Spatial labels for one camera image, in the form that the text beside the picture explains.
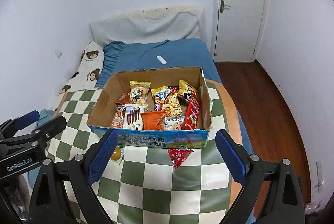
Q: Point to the orange panda snack packet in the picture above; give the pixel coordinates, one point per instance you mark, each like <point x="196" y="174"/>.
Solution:
<point x="119" y="117"/>

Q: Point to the yellow biscuit balls packet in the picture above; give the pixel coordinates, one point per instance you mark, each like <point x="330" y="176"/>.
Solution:
<point x="139" y="91"/>

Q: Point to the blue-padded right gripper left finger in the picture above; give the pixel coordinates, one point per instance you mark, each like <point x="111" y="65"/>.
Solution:
<point x="50" y="203"/>

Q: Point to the Sedaap instant noodle packet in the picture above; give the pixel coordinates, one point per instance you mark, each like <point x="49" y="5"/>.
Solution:
<point x="166" y="99"/>

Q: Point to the white door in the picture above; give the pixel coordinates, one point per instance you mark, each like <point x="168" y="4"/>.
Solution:
<point x="237" y="32"/>

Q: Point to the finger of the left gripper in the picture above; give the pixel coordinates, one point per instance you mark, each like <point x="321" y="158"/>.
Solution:
<point x="10" y="127"/>
<point x="47" y="131"/>

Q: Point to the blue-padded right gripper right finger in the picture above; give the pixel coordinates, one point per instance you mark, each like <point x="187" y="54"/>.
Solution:
<point x="283" y="203"/>

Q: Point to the cardboard milk box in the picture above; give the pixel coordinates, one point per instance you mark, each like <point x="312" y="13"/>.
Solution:
<point x="102" y="114"/>

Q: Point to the Franzzi cookie packet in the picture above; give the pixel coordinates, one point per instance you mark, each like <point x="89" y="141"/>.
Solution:
<point x="133" y="119"/>

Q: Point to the green checkered mat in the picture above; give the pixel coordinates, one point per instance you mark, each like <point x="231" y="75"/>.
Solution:
<point x="145" y="187"/>

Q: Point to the grey-white pillow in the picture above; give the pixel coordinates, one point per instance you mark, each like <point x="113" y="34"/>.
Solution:
<point x="150" y="26"/>

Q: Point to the teddy bear print pillow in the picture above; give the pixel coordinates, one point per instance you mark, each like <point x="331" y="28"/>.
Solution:
<point x="87" y="74"/>

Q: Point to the brown snack packet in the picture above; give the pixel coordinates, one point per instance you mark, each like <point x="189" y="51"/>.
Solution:
<point x="124" y="99"/>

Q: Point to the braised egg packet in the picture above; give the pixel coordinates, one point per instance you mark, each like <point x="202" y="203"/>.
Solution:
<point x="117" y="155"/>

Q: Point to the metal door handle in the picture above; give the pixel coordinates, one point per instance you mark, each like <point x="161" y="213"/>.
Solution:
<point x="223" y="6"/>

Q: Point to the small dark red packet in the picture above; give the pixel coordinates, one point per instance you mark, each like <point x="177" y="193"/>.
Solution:
<point x="178" y="156"/>

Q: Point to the silver oat cookie packet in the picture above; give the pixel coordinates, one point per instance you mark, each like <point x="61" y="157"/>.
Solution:
<point x="174" y="123"/>

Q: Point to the long red snack packet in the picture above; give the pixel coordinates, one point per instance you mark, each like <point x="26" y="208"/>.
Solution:
<point x="192" y="114"/>

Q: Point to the wall socket left wall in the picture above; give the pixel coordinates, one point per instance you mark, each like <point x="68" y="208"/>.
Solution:
<point x="58" y="53"/>

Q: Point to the yellow panda snack packet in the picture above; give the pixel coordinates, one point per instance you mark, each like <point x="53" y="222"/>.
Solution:
<point x="186" y="91"/>

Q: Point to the white remote control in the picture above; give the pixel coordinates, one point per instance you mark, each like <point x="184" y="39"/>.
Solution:
<point x="162" y="61"/>

